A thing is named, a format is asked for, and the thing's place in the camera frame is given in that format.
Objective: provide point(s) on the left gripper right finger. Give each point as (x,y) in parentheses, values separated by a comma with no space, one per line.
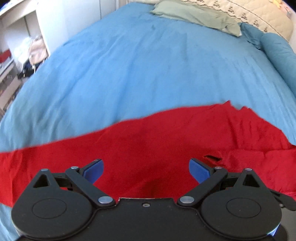
(218,187)

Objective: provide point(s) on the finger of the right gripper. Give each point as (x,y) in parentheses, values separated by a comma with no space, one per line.
(284,200)

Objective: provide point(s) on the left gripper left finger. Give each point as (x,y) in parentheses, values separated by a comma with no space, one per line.
(73,188)

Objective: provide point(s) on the red cloth garment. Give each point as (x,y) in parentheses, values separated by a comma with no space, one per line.
(149,157)

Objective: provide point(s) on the blue bed sheet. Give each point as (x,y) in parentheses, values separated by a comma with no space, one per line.
(132,64)

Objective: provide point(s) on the white shelf unit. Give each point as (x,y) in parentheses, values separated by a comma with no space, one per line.
(21,24)

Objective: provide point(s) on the blue rolled blanket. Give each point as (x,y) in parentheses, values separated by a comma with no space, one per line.
(277,49)

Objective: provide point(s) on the white wardrobe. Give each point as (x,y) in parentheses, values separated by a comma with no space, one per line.
(61,20)

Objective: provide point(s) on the green pillow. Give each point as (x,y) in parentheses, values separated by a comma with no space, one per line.
(200,15)

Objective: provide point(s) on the cream quilted headboard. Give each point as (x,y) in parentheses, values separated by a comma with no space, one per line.
(264,15)

